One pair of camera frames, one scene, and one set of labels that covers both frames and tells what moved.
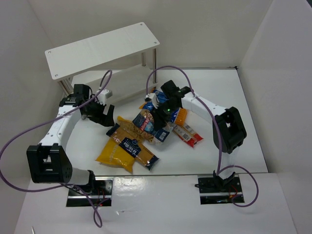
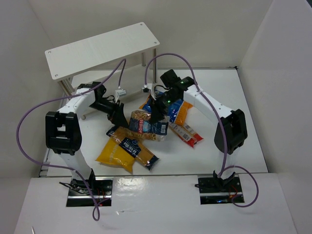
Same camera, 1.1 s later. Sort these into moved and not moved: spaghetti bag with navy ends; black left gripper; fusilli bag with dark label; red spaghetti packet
Moved: black left gripper; fusilli bag with dark label
Not moved: red spaghetti packet; spaghetti bag with navy ends
